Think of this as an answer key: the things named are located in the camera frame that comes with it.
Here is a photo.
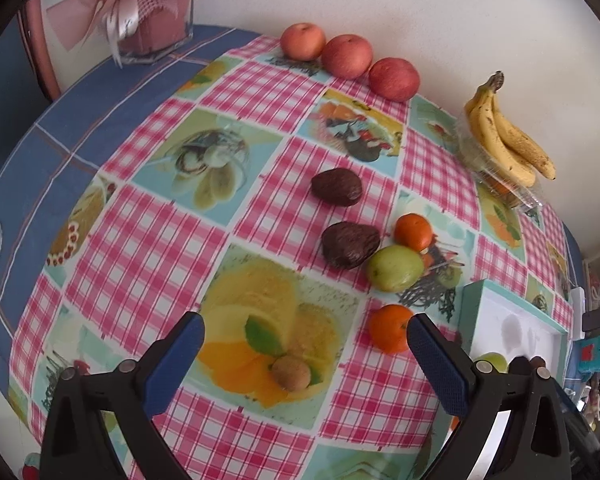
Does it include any green pear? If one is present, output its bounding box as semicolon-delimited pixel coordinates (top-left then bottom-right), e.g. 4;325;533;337
365;245;425;292
476;352;508;374

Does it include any orange mandarin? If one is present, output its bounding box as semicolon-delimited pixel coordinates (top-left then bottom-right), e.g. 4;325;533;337
367;304;413;354
393;214;434;252

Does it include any dark avocado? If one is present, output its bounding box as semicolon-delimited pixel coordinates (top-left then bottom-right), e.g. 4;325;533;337
321;221;380;270
311;167;363;207
507;356;546;375

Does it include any teal toy box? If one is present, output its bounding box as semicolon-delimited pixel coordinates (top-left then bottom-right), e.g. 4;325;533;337
573;336;600;382

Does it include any white tray teal rim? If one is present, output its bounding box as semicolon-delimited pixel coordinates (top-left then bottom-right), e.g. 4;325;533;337
458;280;570;384

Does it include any black power adapter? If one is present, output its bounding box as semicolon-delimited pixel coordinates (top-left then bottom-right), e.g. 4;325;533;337
582;308;600;333

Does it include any white power strip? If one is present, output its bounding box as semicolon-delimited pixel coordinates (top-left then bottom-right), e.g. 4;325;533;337
569;287;586;340

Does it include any green pear on table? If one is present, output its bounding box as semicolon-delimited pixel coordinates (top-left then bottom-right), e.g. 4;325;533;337
365;245;425;292

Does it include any blue plaid tablecloth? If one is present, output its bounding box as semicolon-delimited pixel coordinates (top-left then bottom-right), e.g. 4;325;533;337
0;25;258;392

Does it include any clear plastic fruit container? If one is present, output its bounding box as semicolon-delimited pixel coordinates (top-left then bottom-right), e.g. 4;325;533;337
454;116;546;211

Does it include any yellow banana bunch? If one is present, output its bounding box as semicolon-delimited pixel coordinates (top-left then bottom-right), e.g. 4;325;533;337
464;70;557;188

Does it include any pink checkered fruit tablecloth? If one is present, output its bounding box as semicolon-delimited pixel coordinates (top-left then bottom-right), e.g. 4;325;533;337
6;35;573;479

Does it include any right red apple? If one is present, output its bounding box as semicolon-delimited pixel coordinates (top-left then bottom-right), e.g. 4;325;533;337
368;58;420;102

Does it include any red apple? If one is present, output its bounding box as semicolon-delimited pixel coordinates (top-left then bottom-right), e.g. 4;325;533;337
321;34;374;79
368;58;420;102
279;23;326;62

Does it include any pink chair back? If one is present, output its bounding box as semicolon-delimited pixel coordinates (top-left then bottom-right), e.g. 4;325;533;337
16;0;61;101

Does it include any middle red apple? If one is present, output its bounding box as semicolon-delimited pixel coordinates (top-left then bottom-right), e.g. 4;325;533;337
321;34;374;79

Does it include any left red apple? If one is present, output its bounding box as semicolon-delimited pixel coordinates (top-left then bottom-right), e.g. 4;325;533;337
279;23;326;62

